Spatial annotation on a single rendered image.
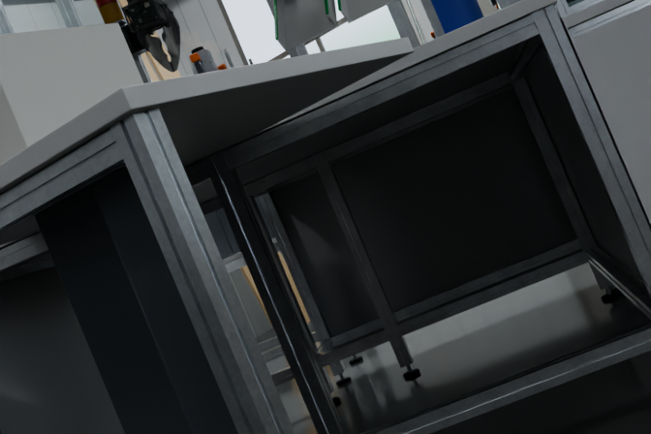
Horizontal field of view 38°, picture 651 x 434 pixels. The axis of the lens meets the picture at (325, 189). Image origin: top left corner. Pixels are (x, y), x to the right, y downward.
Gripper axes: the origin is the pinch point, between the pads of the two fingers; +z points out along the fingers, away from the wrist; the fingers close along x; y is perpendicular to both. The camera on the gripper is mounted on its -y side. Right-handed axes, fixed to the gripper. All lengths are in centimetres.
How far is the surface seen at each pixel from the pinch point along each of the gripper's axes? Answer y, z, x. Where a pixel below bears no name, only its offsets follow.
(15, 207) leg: 71, 24, -10
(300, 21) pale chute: -16.5, -0.6, 26.6
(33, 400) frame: -27, 56, -73
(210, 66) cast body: -17.8, -0.1, 3.5
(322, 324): -166, 79, -28
